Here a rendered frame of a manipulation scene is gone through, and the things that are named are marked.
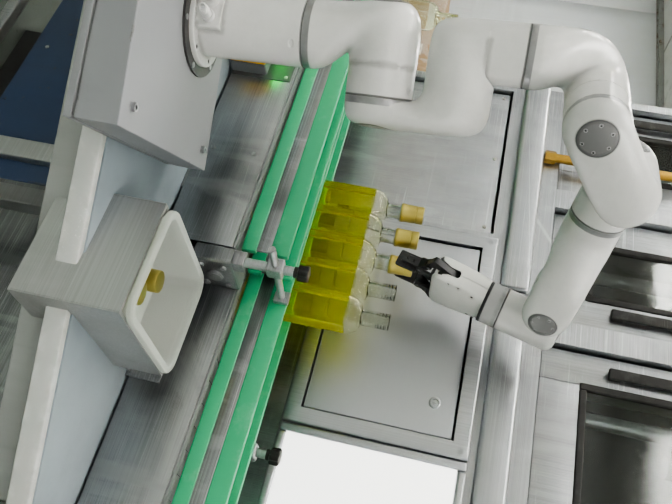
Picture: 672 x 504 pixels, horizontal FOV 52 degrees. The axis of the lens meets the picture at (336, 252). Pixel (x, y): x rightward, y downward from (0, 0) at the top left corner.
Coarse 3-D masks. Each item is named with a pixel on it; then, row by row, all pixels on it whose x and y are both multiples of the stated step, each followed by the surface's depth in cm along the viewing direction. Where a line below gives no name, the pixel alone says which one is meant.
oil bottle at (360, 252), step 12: (312, 240) 127; (324, 240) 127; (336, 240) 127; (348, 240) 127; (360, 240) 127; (312, 252) 126; (324, 252) 126; (336, 252) 126; (348, 252) 126; (360, 252) 126; (372, 252) 126; (360, 264) 125; (372, 264) 126
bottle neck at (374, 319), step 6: (366, 312) 121; (372, 312) 121; (378, 312) 122; (366, 318) 121; (372, 318) 121; (378, 318) 120; (384, 318) 120; (390, 318) 122; (366, 324) 121; (372, 324) 121; (378, 324) 121; (384, 324) 120
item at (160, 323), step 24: (168, 216) 94; (168, 240) 102; (144, 264) 90; (168, 264) 108; (192, 264) 107; (168, 288) 111; (192, 288) 112; (144, 312) 109; (168, 312) 109; (192, 312) 110; (144, 336) 92; (168, 336) 107; (168, 360) 105
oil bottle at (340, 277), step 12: (300, 264) 125; (312, 264) 125; (324, 264) 125; (336, 264) 125; (348, 264) 125; (312, 276) 123; (324, 276) 123; (336, 276) 123; (348, 276) 123; (360, 276) 123; (324, 288) 123; (336, 288) 122; (348, 288) 122; (360, 288) 122; (360, 300) 124
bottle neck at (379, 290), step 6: (372, 282) 124; (378, 282) 124; (372, 288) 124; (378, 288) 123; (384, 288) 123; (390, 288) 123; (396, 288) 123; (372, 294) 124; (378, 294) 124; (384, 294) 123; (390, 294) 123
